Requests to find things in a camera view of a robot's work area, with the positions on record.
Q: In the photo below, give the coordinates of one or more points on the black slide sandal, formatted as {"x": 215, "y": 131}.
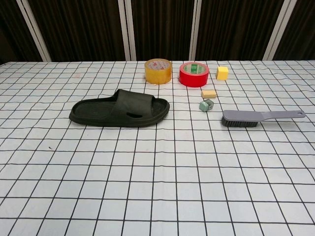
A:
{"x": 133, "y": 103}

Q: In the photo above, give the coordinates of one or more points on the grey cleaning brush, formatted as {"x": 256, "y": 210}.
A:
{"x": 246, "y": 115}

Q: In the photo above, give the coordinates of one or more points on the yellow transparent tape roll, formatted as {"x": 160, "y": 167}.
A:
{"x": 157, "y": 73}

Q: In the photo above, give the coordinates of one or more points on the small green block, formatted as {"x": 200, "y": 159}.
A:
{"x": 204, "y": 106}

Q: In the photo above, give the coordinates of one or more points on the red tape roll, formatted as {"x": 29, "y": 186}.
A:
{"x": 193, "y": 79}

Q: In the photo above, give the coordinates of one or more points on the white grid-pattern tablecloth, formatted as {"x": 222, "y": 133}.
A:
{"x": 157, "y": 172}

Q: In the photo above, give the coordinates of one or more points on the tan rectangular block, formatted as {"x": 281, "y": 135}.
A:
{"x": 208, "y": 94}

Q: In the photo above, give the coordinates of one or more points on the yellow cube block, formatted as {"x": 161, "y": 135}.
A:
{"x": 222, "y": 73}

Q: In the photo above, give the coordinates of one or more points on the white partition frame post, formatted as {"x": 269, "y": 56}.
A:
{"x": 127, "y": 56}
{"x": 196, "y": 29}
{"x": 32, "y": 29}
{"x": 278, "y": 29}

